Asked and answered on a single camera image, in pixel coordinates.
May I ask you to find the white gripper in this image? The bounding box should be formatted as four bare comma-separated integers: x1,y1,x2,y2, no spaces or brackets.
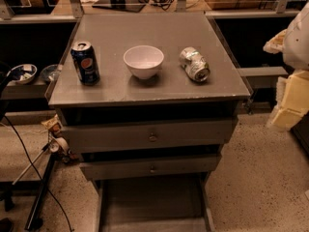
263,29,309,131

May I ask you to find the blue pepsi can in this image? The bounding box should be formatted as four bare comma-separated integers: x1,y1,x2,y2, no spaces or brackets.
70,41,99,86

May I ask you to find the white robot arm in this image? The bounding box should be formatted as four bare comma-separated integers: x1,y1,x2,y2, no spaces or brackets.
263,3,309,131

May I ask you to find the crushed silver green can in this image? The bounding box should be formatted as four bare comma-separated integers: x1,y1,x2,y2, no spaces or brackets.
179,46,211,82

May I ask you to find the grey drawer cabinet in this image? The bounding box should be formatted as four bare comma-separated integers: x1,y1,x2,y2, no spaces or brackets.
44,11,253,232

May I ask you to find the white bowl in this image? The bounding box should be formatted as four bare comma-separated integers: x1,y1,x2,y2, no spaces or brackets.
123,45,164,79

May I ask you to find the black monitor stand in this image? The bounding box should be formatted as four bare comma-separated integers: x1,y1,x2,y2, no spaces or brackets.
92,0,146,13

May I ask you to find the clear glass bowl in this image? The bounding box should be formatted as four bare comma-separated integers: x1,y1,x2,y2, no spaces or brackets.
40,64,62,83

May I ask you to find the crumpled snack wrapper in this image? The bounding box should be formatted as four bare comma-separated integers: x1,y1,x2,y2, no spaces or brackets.
42,115,61,136

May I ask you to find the roll of tape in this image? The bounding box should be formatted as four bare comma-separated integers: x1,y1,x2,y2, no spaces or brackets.
49,137,70,155

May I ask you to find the white rod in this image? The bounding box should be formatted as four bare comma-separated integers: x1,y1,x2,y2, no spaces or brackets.
12,143,49,186

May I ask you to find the bowl with small items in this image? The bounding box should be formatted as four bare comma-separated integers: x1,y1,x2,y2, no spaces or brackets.
10,64,38,85

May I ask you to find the black metal floor bar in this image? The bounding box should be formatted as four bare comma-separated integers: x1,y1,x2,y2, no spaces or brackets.
24,155,55,232

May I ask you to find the black cable on floor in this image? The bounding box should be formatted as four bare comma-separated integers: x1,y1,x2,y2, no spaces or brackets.
0,114,75,232

